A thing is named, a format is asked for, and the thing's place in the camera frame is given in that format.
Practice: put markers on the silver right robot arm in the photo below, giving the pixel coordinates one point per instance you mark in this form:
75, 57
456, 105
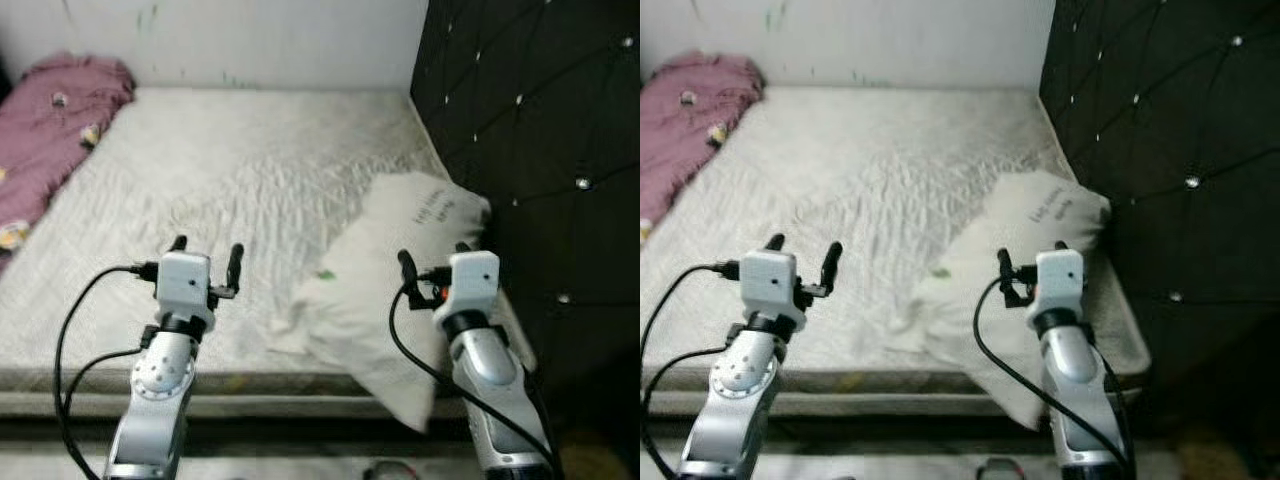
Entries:
490, 370
1070, 365

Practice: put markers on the white pillow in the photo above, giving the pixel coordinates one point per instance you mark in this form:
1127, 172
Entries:
985, 270
370, 280

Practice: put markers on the white quilted mattress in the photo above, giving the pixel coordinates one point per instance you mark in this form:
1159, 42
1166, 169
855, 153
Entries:
220, 170
860, 170

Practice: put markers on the grey bed base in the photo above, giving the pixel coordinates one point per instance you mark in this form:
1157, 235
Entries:
260, 400
880, 400

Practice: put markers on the purple patterned blanket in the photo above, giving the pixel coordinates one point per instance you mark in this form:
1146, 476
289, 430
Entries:
690, 120
50, 130

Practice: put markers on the black tufted headboard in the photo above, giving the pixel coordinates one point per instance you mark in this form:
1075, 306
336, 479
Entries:
540, 100
1170, 100

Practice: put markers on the grey right robot leg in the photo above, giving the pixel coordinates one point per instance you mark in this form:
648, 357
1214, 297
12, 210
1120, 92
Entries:
997, 470
385, 470

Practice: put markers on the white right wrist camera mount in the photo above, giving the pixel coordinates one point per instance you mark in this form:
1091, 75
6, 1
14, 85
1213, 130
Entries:
1060, 278
475, 280

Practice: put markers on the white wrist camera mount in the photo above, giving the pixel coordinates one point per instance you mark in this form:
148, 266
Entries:
1060, 278
768, 285
183, 285
475, 280

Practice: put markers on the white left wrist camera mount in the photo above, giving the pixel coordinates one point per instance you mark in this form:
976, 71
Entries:
183, 285
768, 285

